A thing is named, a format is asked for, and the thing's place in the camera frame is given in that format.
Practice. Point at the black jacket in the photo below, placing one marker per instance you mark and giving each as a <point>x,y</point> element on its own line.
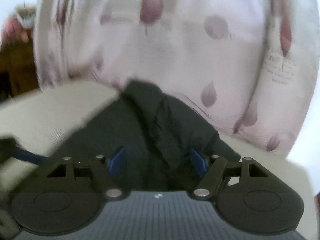
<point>157,132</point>

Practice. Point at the person's left hand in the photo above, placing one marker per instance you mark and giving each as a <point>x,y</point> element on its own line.
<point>13,31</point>

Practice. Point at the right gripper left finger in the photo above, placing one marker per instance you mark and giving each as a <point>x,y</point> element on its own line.
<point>105,171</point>

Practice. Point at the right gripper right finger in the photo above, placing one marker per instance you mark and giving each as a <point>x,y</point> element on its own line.
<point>211,173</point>

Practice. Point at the cluttered wooden shelf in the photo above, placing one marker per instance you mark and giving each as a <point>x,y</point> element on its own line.
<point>18,70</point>

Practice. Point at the floral beige curtain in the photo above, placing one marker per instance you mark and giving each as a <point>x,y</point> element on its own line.
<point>249,67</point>

